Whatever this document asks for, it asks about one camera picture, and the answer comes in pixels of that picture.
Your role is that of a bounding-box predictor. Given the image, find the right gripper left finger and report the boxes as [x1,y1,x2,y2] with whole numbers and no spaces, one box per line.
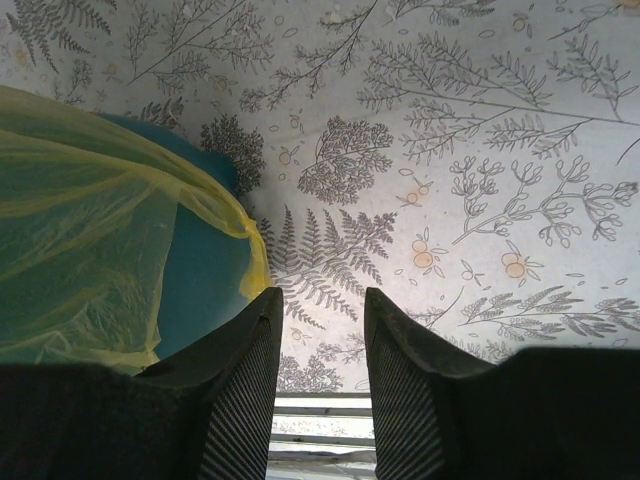
[137,287,283,479]

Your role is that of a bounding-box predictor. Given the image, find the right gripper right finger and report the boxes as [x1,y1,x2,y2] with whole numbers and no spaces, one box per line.
[364,288,500,479]

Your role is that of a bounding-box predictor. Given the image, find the teal trash bin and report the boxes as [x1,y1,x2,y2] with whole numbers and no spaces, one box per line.
[102,114,250,360]

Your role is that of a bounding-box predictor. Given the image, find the yellow trash bag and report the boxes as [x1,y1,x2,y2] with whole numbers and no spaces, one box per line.
[1,87,271,373]

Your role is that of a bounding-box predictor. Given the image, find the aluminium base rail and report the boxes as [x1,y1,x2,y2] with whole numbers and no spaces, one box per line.
[266,393,376,480]

